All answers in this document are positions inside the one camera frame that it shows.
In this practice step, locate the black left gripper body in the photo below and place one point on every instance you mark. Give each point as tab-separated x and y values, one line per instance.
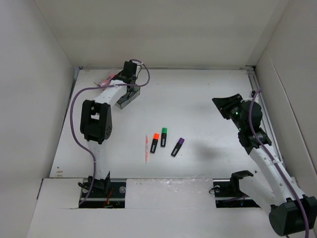
134	79

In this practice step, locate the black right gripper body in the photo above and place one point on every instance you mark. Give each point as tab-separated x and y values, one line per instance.
233	113

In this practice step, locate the pink glitter bottle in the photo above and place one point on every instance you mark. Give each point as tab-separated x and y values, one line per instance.
105	81

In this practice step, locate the green cap highlighter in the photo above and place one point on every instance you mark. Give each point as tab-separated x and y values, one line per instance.
163	137

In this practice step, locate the orange cap highlighter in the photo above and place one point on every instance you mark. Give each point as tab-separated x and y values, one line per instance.
154	143

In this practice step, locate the pink clear pen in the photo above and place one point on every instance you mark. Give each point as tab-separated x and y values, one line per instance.
146	149

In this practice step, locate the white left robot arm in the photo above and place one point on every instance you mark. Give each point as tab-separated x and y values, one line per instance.
96	120

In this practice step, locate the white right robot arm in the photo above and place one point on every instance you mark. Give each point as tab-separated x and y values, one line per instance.
289	210

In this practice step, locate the smoky acrylic organizer box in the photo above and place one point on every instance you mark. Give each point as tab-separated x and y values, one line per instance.
128	92

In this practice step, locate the purple cap highlighter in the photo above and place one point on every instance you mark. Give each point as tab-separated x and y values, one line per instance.
177	147

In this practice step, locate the aluminium rail right edge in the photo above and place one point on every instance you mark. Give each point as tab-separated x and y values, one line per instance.
266	123

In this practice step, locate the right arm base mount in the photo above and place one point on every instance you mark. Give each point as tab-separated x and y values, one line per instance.
228	194

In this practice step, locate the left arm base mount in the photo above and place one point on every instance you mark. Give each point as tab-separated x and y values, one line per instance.
106	193

